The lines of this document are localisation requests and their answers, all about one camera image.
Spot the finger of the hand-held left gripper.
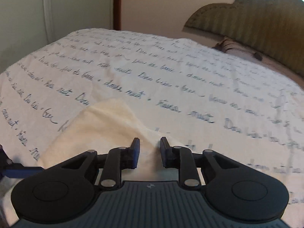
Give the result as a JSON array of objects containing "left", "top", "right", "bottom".
[{"left": 0, "top": 144, "right": 45, "bottom": 179}]

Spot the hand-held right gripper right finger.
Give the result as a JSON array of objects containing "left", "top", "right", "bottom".
[{"left": 160, "top": 136, "right": 238, "bottom": 191}]

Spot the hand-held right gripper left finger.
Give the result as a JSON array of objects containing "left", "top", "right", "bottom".
[{"left": 62, "top": 137, "right": 141, "bottom": 191}]

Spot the cream towel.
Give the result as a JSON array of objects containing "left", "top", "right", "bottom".
[{"left": 37, "top": 99, "right": 205, "bottom": 188}]

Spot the white script printed blanket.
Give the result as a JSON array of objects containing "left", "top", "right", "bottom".
[{"left": 0, "top": 28, "right": 304, "bottom": 228}]

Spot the white floral patterned door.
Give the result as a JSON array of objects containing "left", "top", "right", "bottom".
[{"left": 0, "top": 0, "right": 114, "bottom": 74}]

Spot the olive green padded headboard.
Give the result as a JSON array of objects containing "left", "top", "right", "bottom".
[{"left": 182, "top": 0, "right": 304, "bottom": 88}]

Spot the black cable with adapter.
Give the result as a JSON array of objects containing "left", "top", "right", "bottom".
[{"left": 224, "top": 46, "right": 264, "bottom": 61}]

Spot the brown wooden door frame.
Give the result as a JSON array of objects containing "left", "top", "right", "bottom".
[{"left": 112, "top": 0, "right": 123, "bottom": 31}]

